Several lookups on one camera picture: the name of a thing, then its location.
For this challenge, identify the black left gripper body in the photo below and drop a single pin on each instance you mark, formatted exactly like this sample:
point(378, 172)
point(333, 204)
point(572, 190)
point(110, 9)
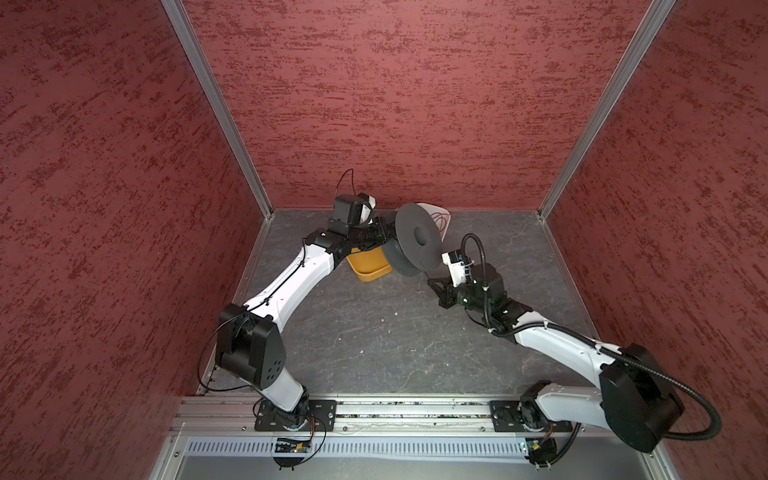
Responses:
point(369, 236)

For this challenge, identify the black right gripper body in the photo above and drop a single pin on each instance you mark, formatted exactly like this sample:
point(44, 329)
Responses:
point(463, 294)

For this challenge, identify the grey perforated cable spool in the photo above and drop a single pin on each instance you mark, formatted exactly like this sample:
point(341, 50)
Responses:
point(417, 245)

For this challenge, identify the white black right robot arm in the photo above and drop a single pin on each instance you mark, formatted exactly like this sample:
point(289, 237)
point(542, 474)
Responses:
point(625, 393)

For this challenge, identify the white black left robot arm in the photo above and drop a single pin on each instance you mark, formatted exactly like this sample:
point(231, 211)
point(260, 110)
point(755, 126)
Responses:
point(231, 342)

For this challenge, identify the yellow plastic tray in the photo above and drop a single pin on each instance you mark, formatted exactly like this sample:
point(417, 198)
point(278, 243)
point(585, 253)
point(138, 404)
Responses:
point(370, 265)

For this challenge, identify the white plastic tray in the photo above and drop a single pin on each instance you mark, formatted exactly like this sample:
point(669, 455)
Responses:
point(440, 216)

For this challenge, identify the right small circuit board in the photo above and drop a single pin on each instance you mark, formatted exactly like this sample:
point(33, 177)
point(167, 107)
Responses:
point(540, 452)

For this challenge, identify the small circuit board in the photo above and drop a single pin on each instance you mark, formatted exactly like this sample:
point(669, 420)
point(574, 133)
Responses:
point(540, 452)
point(288, 452)

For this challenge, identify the left small circuit board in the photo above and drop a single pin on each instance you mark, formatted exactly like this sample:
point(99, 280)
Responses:
point(288, 452)

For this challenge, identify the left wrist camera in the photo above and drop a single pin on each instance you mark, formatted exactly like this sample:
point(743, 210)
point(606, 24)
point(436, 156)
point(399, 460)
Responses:
point(351, 211)

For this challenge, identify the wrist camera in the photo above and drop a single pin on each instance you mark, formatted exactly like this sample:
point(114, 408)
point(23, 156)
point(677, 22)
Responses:
point(351, 211)
point(459, 266)

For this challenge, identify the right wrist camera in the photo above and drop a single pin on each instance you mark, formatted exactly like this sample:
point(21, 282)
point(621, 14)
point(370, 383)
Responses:
point(459, 266)

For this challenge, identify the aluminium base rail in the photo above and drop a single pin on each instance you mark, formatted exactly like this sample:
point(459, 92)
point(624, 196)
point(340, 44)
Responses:
point(446, 415)

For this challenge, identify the aluminium corner post left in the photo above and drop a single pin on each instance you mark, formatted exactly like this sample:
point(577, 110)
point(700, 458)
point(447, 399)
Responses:
point(190, 43)

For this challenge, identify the aluminium corner post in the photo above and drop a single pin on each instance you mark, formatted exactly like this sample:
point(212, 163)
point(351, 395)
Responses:
point(648, 28)
point(190, 43)

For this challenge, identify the aluminium corner post right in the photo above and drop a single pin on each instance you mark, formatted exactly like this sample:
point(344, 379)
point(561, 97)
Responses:
point(648, 28)

